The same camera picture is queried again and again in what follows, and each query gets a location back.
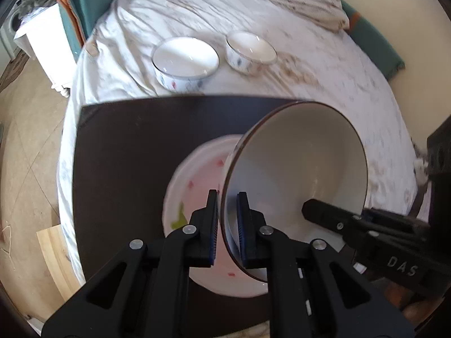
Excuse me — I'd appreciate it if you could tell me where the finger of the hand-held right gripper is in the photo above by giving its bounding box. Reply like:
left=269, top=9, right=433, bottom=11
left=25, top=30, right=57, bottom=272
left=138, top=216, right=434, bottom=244
left=302, top=199, right=429, bottom=244
left=426, top=113, right=451, bottom=219

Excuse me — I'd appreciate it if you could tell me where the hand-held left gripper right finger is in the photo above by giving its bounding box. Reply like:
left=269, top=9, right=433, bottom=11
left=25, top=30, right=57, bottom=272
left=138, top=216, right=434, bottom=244
left=237, top=192, right=417, bottom=338

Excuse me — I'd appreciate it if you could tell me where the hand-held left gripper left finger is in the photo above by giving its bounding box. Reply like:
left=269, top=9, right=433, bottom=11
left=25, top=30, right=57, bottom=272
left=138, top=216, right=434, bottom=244
left=42, top=189, right=221, bottom=338

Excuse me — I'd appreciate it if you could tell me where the large pink dotted plate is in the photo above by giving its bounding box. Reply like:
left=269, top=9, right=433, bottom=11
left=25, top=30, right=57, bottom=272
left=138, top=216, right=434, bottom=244
left=163, top=135, right=273, bottom=298

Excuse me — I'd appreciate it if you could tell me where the ribbed white fish-pattern bowl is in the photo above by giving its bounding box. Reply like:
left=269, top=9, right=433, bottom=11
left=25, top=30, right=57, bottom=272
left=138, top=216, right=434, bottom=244
left=219, top=101, right=369, bottom=283

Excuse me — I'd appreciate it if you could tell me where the person's right hand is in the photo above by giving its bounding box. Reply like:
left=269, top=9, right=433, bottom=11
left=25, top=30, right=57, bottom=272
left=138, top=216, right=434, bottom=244
left=385, top=283, right=438, bottom=327

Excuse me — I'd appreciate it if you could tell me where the dark brown board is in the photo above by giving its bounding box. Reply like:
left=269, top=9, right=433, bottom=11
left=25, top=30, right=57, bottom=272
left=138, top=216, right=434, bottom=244
left=71, top=92, right=428, bottom=338

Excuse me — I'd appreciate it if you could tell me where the light wooden board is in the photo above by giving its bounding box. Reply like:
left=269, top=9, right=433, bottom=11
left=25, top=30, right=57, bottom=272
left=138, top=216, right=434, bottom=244
left=36, top=224, right=86, bottom=302

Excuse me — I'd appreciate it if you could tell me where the large white fish-pattern bowl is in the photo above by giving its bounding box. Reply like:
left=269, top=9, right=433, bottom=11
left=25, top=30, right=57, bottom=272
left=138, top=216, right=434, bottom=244
left=151, top=37, right=220, bottom=93

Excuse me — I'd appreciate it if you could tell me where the small white fish-pattern bowl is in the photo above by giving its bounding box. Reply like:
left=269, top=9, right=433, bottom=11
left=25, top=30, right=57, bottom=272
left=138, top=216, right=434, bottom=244
left=225, top=30, right=278, bottom=75

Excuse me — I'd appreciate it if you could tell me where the white cabinet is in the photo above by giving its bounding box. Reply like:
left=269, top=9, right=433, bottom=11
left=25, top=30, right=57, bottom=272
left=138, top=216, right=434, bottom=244
left=13, top=5, right=77, bottom=98

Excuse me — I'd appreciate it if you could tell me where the brown floor rug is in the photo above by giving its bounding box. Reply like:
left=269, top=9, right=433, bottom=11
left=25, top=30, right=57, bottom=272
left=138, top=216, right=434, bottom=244
left=0, top=50, right=33, bottom=93

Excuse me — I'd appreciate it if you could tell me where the white cable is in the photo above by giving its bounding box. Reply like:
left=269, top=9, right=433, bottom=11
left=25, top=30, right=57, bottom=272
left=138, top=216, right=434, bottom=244
left=0, top=221, right=15, bottom=255

